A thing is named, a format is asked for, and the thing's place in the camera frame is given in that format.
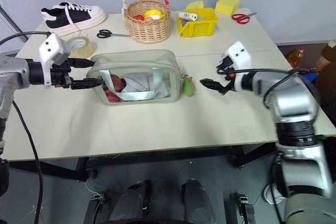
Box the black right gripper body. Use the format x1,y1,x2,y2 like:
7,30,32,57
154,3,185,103
218,56,237,95

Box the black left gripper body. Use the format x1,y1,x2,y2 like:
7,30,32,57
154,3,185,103
50,58,75,90

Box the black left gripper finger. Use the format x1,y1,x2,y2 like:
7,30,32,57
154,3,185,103
70,77,103,91
68,58,96,68

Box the green clear-sided zip pouch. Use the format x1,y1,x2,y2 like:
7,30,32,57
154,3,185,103
86,49,184,107

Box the clear packing tape roll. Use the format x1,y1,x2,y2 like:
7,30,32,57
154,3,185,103
64,36,97,60

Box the red soft item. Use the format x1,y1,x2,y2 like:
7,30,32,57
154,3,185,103
103,74,127,103

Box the black and white sneaker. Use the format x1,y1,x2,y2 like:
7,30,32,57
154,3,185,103
40,2,108,38

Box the yellow plastic parts bin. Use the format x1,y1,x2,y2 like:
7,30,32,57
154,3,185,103
176,7,219,39

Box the grey folded cloth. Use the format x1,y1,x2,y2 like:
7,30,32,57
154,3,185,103
120,72,172,102

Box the yellow foam cube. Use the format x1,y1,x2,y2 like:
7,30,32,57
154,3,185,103
215,0,241,16

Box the white small bottle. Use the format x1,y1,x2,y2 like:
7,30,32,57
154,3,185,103
178,11,198,22

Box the yellow half-round sponge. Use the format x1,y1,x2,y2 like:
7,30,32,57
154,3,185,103
185,0,205,10

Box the grey slanted pole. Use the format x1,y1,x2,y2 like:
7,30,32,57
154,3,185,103
0,3,28,43

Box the orange drink bottle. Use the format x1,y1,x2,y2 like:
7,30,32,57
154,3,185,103
286,47,306,68

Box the blue object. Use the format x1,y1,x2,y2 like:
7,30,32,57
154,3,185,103
301,72,320,84

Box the yellow toy fruit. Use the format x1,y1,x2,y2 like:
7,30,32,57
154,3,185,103
143,9,166,20

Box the person in brown clothes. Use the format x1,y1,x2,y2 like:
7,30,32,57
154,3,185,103
316,39,336,130

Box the white shoe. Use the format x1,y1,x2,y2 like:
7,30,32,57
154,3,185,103
263,183,287,205

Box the dark rounded shape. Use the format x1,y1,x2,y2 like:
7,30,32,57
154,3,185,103
108,180,152,222
181,178,216,224

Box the black stand foot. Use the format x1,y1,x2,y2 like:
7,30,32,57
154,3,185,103
83,191,106,224
227,193,257,224

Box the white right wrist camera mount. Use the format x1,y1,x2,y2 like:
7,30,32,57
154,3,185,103
226,41,253,91

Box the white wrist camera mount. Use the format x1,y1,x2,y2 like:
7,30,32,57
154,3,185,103
226,41,253,91
39,32,72,89

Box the green plush keychain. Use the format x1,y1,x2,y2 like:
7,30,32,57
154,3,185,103
182,74,196,97

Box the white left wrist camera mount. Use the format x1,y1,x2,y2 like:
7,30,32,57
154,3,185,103
39,32,72,89

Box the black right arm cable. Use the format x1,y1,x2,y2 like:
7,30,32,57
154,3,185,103
216,68,299,110

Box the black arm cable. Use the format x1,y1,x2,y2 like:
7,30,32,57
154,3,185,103
0,31,52,47
216,68,299,110

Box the black handled scissors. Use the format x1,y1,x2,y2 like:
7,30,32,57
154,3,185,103
96,29,131,39

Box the red handled scissors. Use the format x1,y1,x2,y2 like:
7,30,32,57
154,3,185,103
231,12,258,25

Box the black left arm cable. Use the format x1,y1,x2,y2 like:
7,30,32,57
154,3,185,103
0,31,52,47

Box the wicker basket with handle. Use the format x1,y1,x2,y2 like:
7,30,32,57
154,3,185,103
120,0,173,45

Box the black hanging cable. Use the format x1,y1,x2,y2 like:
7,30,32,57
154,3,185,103
11,100,44,224

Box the black table frame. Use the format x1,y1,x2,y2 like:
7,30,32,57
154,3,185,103
7,143,277,183

